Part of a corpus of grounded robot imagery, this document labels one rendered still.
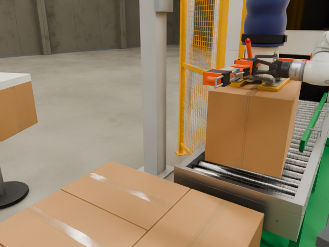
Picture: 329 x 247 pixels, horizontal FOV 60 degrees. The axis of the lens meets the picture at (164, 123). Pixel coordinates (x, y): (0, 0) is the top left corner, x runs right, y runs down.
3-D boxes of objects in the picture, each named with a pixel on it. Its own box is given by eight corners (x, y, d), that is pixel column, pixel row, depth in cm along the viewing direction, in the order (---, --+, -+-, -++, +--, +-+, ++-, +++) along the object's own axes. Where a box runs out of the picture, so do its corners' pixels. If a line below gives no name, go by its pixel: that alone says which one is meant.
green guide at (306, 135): (323, 99, 324) (324, 91, 321) (333, 101, 319) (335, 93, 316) (298, 151, 198) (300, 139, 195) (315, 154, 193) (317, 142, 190)
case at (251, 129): (233, 126, 208) (238, 71, 194) (292, 136, 191) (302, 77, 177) (204, 160, 158) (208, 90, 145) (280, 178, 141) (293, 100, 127)
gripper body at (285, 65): (290, 61, 122) (268, 59, 127) (287, 81, 125) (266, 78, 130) (293, 59, 128) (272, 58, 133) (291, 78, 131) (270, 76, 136)
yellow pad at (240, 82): (242, 75, 183) (243, 67, 181) (258, 77, 178) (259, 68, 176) (222, 85, 156) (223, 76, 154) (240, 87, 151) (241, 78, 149)
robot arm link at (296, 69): (300, 83, 122) (286, 82, 125) (304, 80, 129) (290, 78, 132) (304, 61, 119) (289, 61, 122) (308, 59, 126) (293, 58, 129)
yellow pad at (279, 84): (273, 78, 173) (274, 70, 171) (290, 80, 168) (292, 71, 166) (257, 89, 146) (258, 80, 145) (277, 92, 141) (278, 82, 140)
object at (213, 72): (211, 81, 117) (211, 68, 115) (228, 83, 113) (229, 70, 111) (201, 84, 110) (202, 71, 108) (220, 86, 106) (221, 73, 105)
